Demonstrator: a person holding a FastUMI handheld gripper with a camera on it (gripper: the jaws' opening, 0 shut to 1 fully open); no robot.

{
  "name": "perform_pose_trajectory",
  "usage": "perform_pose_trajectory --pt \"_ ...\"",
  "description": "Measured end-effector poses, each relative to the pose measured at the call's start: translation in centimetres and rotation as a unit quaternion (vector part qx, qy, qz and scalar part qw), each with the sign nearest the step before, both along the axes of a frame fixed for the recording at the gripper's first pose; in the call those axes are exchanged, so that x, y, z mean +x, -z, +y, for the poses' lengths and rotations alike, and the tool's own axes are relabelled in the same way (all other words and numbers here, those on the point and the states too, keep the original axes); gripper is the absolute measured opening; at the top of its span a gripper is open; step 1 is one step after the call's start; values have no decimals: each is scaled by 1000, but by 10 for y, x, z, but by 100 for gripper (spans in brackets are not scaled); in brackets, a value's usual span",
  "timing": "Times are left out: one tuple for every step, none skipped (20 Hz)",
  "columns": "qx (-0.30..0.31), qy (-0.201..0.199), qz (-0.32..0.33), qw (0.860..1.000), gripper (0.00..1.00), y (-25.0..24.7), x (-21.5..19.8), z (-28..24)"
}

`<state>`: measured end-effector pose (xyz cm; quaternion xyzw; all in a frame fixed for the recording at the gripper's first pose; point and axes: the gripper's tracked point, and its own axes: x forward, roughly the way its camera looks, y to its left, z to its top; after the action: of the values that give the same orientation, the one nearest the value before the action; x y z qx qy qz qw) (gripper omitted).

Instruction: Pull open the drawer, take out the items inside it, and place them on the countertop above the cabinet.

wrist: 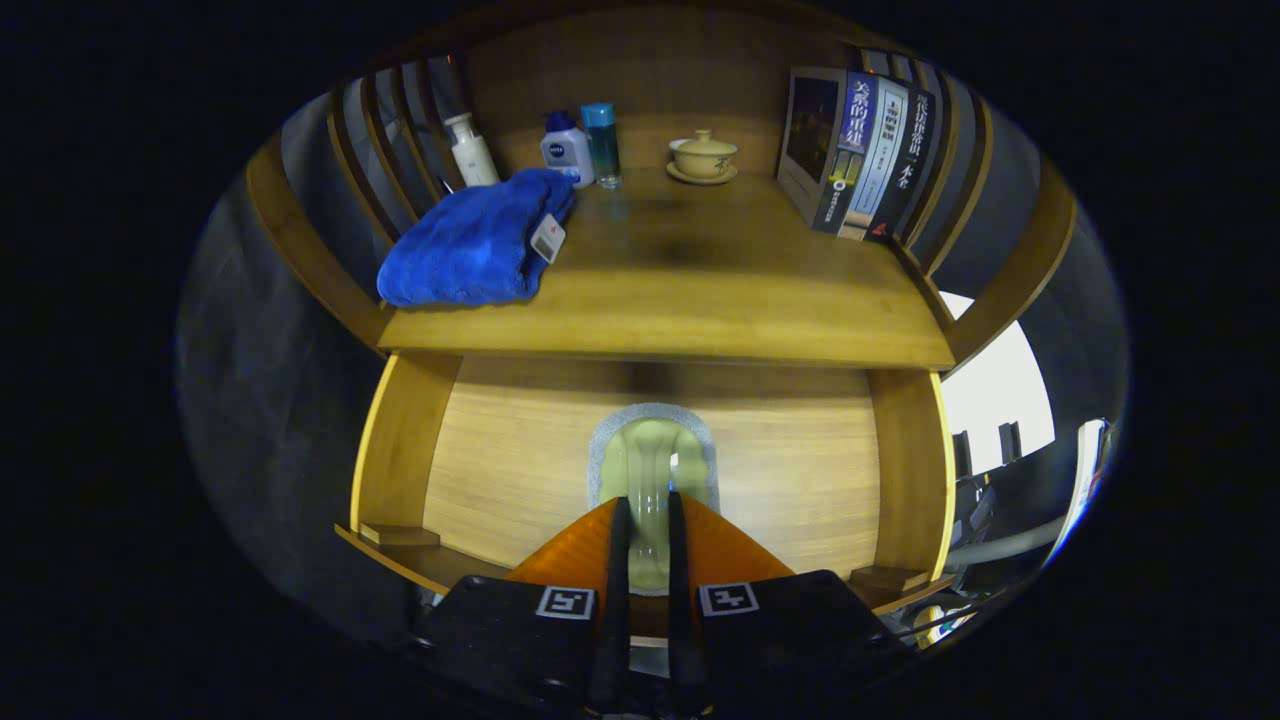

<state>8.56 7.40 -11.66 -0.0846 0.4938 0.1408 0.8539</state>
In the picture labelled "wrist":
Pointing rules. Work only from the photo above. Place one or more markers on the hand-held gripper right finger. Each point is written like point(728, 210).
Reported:
point(685, 630)

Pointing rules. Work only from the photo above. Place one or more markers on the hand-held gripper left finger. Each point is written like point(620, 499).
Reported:
point(612, 620)

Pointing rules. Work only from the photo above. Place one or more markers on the green ceramic ornament grey base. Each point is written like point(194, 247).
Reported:
point(650, 470)

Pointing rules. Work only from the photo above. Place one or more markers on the wooden drawer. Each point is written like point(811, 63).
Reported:
point(500, 450)

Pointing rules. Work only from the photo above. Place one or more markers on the wooden countertop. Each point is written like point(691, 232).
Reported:
point(700, 290)

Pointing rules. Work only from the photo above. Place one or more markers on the wooden cabinet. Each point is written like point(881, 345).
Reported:
point(660, 70)

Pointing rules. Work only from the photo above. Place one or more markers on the blue folded towel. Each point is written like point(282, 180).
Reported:
point(460, 250)

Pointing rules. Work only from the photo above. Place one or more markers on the beige lidded teacup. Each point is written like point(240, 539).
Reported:
point(703, 158)

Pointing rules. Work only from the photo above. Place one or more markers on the white bottle blue cap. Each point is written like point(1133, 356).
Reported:
point(567, 150)

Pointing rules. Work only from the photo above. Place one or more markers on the teal slim bottle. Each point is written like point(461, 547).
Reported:
point(602, 145)

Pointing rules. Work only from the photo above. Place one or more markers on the white pump bottle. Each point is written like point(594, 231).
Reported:
point(472, 155)

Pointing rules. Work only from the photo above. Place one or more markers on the dark blue book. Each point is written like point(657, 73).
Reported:
point(810, 130)

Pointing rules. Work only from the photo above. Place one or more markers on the light grey book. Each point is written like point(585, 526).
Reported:
point(880, 150)

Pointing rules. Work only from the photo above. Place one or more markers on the black book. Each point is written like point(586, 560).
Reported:
point(910, 160)

